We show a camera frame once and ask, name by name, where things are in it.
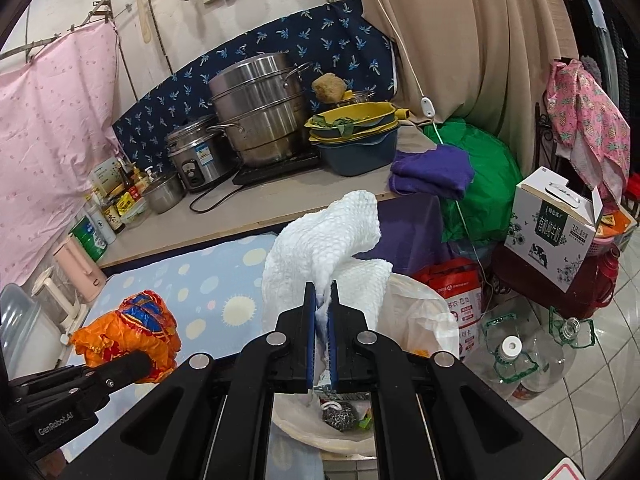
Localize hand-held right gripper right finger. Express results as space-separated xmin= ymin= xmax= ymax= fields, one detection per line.
xmin=327 ymin=280 xmax=573 ymax=480

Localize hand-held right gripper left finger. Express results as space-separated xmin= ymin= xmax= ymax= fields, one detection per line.
xmin=60 ymin=281 xmax=321 ymax=480

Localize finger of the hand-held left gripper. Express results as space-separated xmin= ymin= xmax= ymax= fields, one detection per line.
xmin=75 ymin=351 xmax=153 ymax=387
xmin=10 ymin=366 xmax=116 ymax=415

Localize orange snack wrapper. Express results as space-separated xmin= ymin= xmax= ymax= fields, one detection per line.
xmin=69 ymin=290 xmax=182 ymax=385

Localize steel wool scourer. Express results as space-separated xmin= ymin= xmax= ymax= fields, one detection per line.
xmin=320 ymin=400 xmax=358 ymax=431

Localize trash bin with white liner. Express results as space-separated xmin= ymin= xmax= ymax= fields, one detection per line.
xmin=272 ymin=272 xmax=461 ymax=458

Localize white paper towel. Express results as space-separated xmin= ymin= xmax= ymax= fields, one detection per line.
xmin=261 ymin=190 xmax=393 ymax=396

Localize clear plastic storage box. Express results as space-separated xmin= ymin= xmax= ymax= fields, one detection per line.
xmin=0 ymin=282 xmax=63 ymax=376

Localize white electric kettle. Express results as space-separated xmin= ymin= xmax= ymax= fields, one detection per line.
xmin=31 ymin=267 xmax=90 ymax=346

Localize blue printed tablecloth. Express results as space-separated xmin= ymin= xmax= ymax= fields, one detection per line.
xmin=70 ymin=232 xmax=326 ymax=480

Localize pink electric kettle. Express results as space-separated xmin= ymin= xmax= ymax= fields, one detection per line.
xmin=52 ymin=237 xmax=107 ymax=301

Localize green packet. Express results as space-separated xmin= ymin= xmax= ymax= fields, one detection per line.
xmin=70 ymin=216 xmax=110 ymax=261

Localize red printed shopping bag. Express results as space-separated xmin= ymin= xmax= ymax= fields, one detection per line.
xmin=412 ymin=257 xmax=486 ymax=363

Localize soy sauce bottle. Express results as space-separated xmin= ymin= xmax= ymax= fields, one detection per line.
xmin=100 ymin=195 xmax=126 ymax=233

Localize black induction cooker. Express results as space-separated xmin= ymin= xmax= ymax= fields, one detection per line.
xmin=232 ymin=152 xmax=322 ymax=186

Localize clear bottle with white cap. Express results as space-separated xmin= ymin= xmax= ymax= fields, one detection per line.
xmin=480 ymin=312 xmax=566 ymax=401

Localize small steel pot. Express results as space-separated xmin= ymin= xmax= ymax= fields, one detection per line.
xmin=142 ymin=170 xmax=186 ymax=215

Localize purple cloth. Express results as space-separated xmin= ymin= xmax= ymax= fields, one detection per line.
xmin=390 ymin=145 xmax=476 ymax=200

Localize dark red stool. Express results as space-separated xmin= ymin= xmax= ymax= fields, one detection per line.
xmin=490 ymin=245 xmax=608 ymax=318

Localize steel rice cooker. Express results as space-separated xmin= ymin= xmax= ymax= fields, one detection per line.
xmin=165 ymin=115 xmax=238 ymax=193

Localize green plastic bag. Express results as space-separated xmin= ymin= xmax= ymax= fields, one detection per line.
xmin=422 ymin=117 xmax=523 ymax=246

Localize large steel steamer pot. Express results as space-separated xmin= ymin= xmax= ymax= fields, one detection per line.
xmin=206 ymin=52 xmax=313 ymax=168

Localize white milk gift box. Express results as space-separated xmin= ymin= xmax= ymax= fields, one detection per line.
xmin=504 ymin=166 xmax=621 ymax=293

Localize brown loofah sponge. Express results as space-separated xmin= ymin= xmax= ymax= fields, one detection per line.
xmin=312 ymin=72 xmax=347 ymax=103

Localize red thermos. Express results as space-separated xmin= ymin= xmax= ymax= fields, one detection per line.
xmin=595 ymin=245 xmax=621 ymax=306

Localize pink plastic basket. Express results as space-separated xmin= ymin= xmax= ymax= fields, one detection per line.
xmin=582 ymin=232 xmax=623 ymax=258

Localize navy printed cloth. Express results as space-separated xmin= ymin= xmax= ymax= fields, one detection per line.
xmin=112 ymin=0 xmax=398 ymax=161

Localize beige curtain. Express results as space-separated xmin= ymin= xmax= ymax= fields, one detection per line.
xmin=340 ymin=0 xmax=583 ymax=151

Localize pink printed garment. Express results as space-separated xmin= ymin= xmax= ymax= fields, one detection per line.
xmin=545 ymin=59 xmax=632 ymax=201

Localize black power cable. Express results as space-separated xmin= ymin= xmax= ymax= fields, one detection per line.
xmin=187 ymin=180 xmax=251 ymax=213

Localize clear bottle with green handle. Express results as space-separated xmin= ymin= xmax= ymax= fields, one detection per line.
xmin=547 ymin=305 xmax=598 ymax=351

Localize white cable with switch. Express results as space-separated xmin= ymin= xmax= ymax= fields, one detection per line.
xmin=350 ymin=0 xmax=493 ymax=281

